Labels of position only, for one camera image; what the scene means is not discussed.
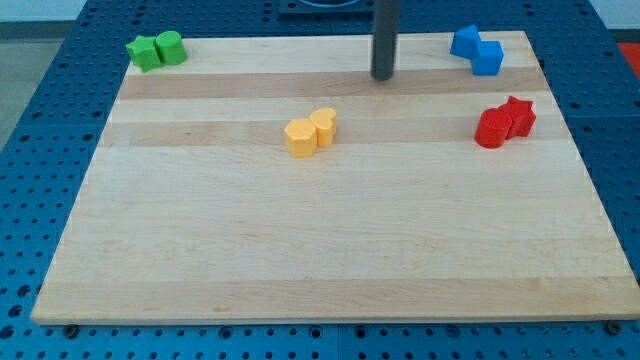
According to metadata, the red star block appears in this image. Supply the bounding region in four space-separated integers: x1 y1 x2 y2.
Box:
498 96 536 140

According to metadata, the wooden board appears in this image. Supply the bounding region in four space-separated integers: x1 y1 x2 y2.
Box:
32 31 639 325

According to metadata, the green star block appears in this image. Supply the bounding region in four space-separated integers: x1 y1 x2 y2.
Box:
126 36 163 73

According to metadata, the green cylinder block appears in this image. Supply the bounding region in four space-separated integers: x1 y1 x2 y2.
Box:
155 30 187 65

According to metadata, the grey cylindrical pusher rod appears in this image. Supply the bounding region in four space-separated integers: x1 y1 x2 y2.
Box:
370 0 402 82

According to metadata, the red cylinder block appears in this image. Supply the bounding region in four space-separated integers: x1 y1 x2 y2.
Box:
474 108 513 149

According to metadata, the blue cube block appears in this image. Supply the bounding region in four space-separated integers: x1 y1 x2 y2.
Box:
471 41 504 76

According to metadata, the yellow hexagon block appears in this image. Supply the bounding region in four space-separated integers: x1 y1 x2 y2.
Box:
284 118 317 158

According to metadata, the yellow heart block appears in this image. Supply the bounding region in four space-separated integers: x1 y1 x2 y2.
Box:
309 108 337 147

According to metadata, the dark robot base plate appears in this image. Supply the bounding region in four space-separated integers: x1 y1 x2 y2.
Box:
276 0 375 17

